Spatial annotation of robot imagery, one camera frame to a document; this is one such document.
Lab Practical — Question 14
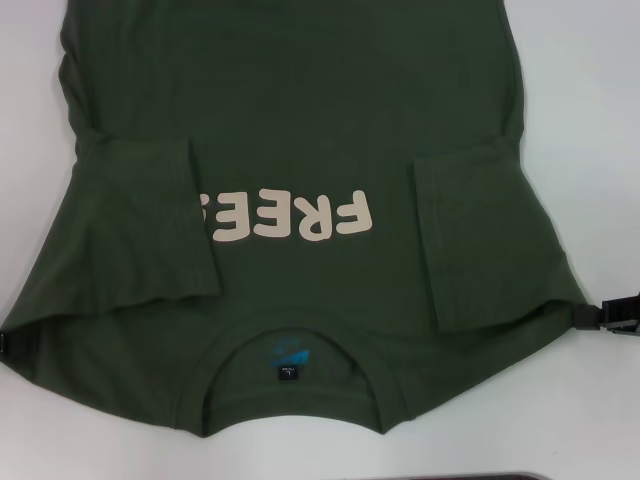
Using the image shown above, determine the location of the dark green FREE t-shirt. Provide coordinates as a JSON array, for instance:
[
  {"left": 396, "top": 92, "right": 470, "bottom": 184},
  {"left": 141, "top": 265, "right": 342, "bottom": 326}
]
[{"left": 0, "top": 0, "right": 589, "bottom": 452}]

